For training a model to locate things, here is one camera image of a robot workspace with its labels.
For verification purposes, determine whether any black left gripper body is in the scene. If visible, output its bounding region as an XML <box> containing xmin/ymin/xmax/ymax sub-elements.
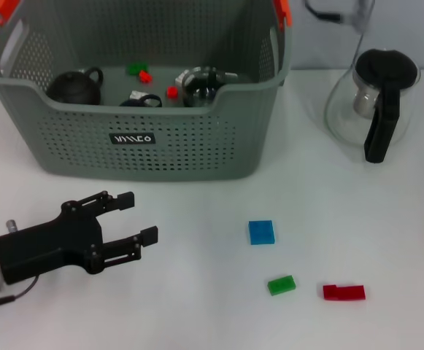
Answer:
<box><xmin>0</xmin><ymin>198</ymin><xmax>105</xmax><ymax>286</ymax></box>

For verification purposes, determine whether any glass teacup with black sleeve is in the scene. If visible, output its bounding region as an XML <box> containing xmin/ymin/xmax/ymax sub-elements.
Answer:
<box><xmin>118</xmin><ymin>93</ymin><xmax>162</xmax><ymax>109</ymax></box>
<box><xmin>181</xmin><ymin>66</ymin><xmax>223</xmax><ymax>109</ymax></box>
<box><xmin>217</xmin><ymin>71</ymin><xmax>251</xmax><ymax>85</ymax></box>

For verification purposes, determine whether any green toy brick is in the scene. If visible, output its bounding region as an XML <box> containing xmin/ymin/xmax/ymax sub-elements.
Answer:
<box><xmin>126</xmin><ymin>63</ymin><xmax>150</xmax><ymax>76</ymax></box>
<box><xmin>267</xmin><ymin>274</ymin><xmax>296</xmax><ymax>296</ymax></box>

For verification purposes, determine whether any grey perforated storage bin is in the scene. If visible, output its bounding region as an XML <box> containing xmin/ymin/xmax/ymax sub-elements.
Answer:
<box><xmin>0</xmin><ymin>0</ymin><xmax>293</xmax><ymax>182</ymax></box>

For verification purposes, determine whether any black clay teapot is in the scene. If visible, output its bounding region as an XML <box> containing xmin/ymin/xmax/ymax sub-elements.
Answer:
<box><xmin>46</xmin><ymin>66</ymin><xmax>104</xmax><ymax>106</ymax></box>

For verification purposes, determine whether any blue toy brick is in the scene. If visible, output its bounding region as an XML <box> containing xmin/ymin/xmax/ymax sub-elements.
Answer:
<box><xmin>247</xmin><ymin>219</ymin><xmax>276</xmax><ymax>246</ymax></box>

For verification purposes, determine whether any dark red toy brick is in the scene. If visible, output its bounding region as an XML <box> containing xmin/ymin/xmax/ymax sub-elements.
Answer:
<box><xmin>322</xmin><ymin>283</ymin><xmax>366</xmax><ymax>302</ymax></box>

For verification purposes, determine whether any orange clamp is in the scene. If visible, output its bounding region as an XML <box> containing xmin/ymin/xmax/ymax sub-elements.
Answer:
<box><xmin>0</xmin><ymin>0</ymin><xmax>20</xmax><ymax>26</ymax></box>
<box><xmin>272</xmin><ymin>0</ymin><xmax>293</xmax><ymax>30</ymax></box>

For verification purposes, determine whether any glass pitcher with black handle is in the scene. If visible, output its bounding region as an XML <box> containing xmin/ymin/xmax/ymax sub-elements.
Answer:
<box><xmin>323</xmin><ymin>48</ymin><xmax>421</xmax><ymax>164</ymax></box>

